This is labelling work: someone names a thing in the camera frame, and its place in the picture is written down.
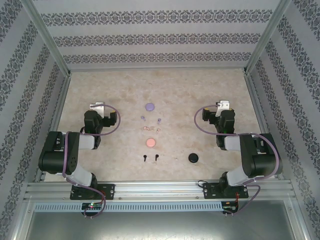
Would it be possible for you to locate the left small circuit board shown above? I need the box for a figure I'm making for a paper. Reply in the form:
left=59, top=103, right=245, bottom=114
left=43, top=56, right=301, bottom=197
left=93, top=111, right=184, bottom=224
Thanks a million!
left=81, top=202, right=104, bottom=211

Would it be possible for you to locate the small circuit board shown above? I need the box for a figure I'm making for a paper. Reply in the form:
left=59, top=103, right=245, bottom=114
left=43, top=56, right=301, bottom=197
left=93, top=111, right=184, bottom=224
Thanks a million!
left=81, top=202, right=104, bottom=211
left=223, top=202, right=240, bottom=212

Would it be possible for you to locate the right small circuit board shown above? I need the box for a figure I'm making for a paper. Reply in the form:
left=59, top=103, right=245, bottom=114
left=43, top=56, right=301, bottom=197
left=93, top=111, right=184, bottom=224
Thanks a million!
left=223, top=202, right=240, bottom=212

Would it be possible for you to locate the grey metal panel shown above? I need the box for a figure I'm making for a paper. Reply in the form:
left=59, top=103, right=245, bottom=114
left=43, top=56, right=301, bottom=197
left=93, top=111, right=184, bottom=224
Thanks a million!
left=24, top=211, right=305, bottom=240

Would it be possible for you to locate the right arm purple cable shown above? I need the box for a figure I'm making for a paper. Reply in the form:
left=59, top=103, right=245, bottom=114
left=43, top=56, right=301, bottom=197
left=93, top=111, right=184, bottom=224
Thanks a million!
left=194, top=104, right=281, bottom=216

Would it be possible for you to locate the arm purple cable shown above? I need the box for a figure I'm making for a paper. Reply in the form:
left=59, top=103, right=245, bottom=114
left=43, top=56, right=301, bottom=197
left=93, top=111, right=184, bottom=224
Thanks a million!
left=194, top=104, right=281, bottom=216
left=61, top=104, right=122, bottom=219

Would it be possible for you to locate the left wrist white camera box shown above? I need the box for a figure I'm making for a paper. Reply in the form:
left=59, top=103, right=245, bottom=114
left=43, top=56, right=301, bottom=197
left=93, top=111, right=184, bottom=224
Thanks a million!
left=89, top=101, right=106, bottom=118

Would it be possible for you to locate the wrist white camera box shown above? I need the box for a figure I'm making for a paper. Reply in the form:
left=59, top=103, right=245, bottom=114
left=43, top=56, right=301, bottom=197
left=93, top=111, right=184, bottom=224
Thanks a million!
left=89, top=101, right=106, bottom=118
left=216, top=99, right=231, bottom=112

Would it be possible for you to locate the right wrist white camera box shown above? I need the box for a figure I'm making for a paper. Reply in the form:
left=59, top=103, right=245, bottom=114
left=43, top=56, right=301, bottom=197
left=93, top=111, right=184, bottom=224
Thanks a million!
left=216, top=99, right=231, bottom=112

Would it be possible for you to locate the aluminium table side rail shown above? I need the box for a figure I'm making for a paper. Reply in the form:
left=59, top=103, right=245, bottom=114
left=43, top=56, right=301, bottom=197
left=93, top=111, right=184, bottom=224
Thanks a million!
left=34, top=73, right=72, bottom=182
left=243, top=72, right=286, bottom=181

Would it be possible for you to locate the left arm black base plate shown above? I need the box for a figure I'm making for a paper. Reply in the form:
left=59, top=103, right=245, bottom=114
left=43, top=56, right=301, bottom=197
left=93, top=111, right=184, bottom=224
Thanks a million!
left=69, top=183, right=116, bottom=201

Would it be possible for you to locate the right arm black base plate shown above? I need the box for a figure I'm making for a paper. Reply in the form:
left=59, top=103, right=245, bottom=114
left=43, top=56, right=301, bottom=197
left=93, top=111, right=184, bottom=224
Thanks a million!
left=202, top=182, right=250, bottom=200

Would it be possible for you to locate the aluminium mounting rail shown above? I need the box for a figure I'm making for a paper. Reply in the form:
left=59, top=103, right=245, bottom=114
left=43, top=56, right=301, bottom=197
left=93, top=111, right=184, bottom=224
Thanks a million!
left=24, top=181, right=296, bottom=201

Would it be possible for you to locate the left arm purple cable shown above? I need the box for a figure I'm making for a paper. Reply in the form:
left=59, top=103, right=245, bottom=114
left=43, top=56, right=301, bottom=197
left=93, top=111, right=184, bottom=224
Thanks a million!
left=61, top=104, right=122, bottom=219

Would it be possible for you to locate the slotted grey cable duct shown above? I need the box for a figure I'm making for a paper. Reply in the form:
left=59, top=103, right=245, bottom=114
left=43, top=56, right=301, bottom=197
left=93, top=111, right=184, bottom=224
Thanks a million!
left=33, top=201, right=223, bottom=213

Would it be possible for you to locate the aluminium frame post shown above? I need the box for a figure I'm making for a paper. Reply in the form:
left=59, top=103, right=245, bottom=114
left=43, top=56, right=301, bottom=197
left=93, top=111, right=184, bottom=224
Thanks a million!
left=243, top=0, right=293, bottom=76
left=19, top=0, right=72, bottom=76

